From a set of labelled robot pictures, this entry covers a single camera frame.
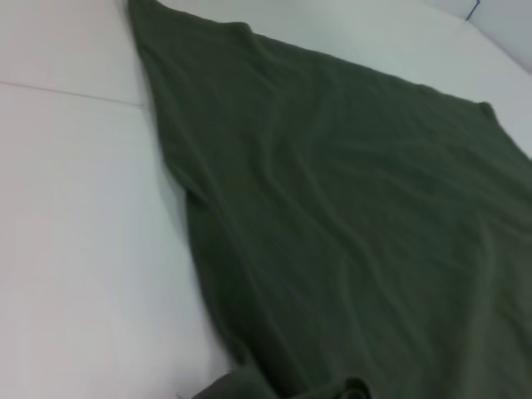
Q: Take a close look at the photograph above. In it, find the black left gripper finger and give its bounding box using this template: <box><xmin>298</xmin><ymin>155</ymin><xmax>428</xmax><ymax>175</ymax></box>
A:
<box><xmin>194</xmin><ymin>372</ymin><xmax>250</xmax><ymax>399</ymax></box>

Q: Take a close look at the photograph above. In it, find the dark green FREE t-shirt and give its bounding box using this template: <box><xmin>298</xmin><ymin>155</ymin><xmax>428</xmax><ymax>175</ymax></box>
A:
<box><xmin>126</xmin><ymin>0</ymin><xmax>532</xmax><ymax>399</ymax></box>

